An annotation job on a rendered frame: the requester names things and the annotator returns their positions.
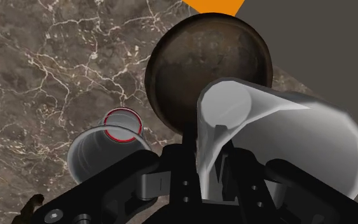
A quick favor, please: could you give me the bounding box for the grey cup with red ring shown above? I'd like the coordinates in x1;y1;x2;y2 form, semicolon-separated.
66;106;153;186

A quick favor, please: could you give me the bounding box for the dark brown figure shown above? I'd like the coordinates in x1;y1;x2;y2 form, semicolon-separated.
10;193;45;224

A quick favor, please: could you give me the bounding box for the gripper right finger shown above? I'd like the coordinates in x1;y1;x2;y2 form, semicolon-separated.
222;145;358;224

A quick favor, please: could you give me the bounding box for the brown round plate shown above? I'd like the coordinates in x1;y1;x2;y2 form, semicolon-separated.
144;12;274;136

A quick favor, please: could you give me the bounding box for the orange robot stand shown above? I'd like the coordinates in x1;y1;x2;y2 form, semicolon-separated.
181;0;246;17

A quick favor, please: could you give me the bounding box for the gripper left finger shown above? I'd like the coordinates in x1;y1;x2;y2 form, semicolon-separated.
29;122;203;224

